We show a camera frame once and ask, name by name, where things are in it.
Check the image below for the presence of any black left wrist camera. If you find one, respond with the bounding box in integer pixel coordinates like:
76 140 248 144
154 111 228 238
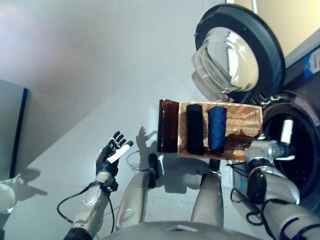
106 177 119 193

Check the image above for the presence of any dark grey washing machine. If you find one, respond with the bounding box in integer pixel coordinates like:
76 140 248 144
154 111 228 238
231 32 320 226

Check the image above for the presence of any blue cloth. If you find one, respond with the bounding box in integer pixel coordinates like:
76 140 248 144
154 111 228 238
207 106 228 153

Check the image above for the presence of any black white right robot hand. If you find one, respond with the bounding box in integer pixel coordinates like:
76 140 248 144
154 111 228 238
272 119 297 161

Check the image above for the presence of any blue white corner sticker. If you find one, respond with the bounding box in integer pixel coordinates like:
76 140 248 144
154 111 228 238
303 53 320 78

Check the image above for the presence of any large woven wicker basket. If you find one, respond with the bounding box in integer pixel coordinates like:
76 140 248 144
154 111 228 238
176 100 263 163

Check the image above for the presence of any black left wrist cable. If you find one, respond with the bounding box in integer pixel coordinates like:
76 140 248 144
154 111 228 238
56 183 116 233

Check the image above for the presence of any grey panel with dark edge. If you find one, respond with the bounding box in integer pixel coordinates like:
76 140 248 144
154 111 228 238
0 79 30 180

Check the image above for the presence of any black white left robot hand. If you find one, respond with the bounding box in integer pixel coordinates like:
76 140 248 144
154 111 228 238
94 130 135 180

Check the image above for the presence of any white round object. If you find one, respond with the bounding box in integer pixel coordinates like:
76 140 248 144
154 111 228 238
0 173 23 215

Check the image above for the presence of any thin white floor cable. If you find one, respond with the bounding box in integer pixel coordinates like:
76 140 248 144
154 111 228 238
126 149 141 171

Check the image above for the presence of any round glass washer door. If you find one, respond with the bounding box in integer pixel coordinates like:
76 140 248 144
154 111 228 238
191 3 286 102

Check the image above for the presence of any silver robot torso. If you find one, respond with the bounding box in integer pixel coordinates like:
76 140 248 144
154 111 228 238
102 219 283 240

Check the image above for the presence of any black cloth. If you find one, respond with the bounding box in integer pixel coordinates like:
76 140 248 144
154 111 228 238
186 104 206 155

